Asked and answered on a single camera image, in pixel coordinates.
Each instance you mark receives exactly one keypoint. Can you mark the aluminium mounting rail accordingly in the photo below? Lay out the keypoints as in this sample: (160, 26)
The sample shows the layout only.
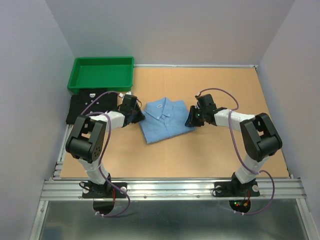
(166, 189)

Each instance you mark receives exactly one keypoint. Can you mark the green plastic tray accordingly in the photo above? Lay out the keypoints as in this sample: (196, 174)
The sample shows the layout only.
(111, 73)

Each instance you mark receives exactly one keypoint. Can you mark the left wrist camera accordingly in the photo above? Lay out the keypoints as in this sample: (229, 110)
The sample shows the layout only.
(128, 93)

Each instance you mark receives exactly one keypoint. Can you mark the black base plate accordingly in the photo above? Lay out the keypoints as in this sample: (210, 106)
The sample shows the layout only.
(110, 191)
(234, 189)

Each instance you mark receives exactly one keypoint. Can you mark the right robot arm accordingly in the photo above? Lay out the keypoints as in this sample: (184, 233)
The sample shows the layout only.
(260, 137)

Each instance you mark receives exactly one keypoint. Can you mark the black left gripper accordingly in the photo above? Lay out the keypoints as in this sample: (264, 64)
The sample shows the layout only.
(140, 116)

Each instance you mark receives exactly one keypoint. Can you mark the light blue long sleeve shirt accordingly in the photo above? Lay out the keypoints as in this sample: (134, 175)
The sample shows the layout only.
(164, 119)

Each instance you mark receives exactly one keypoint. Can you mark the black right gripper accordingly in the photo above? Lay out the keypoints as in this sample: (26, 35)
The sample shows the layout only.
(191, 121)

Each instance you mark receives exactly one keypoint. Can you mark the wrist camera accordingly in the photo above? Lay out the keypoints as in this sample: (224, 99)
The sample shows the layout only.
(198, 101)
(128, 93)

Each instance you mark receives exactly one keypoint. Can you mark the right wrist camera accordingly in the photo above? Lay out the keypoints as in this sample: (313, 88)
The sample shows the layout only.
(198, 101)

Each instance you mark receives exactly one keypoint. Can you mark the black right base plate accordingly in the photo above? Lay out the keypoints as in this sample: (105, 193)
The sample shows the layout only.
(234, 189)

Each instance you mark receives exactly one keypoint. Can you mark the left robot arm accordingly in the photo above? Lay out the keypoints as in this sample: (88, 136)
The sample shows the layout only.
(89, 138)

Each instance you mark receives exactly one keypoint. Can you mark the folded black shirt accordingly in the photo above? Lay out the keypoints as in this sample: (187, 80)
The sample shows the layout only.
(85, 97)

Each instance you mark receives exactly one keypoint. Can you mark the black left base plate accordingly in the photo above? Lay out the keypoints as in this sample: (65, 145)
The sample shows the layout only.
(110, 191)

